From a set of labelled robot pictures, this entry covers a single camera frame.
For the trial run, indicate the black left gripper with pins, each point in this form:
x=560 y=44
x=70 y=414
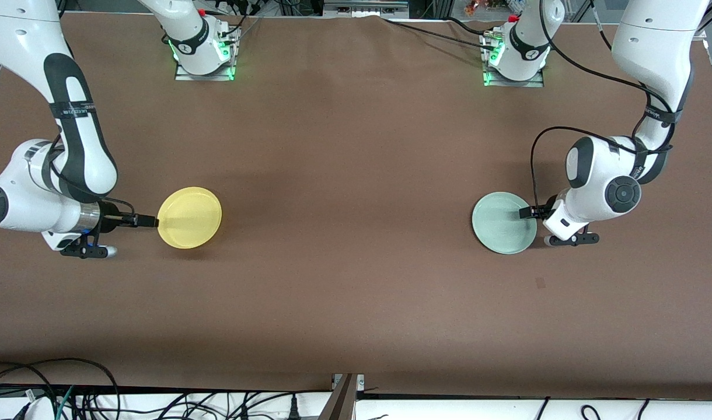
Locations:
x=547 y=207

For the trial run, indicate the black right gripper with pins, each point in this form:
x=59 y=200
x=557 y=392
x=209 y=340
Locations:
x=112 y=219

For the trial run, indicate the pale green round plate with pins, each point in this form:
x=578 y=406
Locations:
x=499 y=227

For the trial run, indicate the yellow round plate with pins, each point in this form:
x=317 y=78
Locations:
x=192 y=217

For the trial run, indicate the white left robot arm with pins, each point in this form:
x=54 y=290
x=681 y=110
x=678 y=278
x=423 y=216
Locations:
x=601 y=175

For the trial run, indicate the brown table cloth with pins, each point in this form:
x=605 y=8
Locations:
x=356 y=303

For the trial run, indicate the colourful small toy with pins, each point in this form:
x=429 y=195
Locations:
x=475 y=7

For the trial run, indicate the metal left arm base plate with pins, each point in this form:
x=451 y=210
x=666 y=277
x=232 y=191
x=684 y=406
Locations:
x=513 y=83

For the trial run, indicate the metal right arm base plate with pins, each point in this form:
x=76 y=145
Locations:
x=204 y=76

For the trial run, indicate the metal table corner bracket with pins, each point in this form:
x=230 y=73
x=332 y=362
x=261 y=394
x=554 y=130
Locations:
x=703 y=33

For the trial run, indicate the aluminium profile bracket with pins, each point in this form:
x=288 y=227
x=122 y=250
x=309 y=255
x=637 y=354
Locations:
x=345 y=402

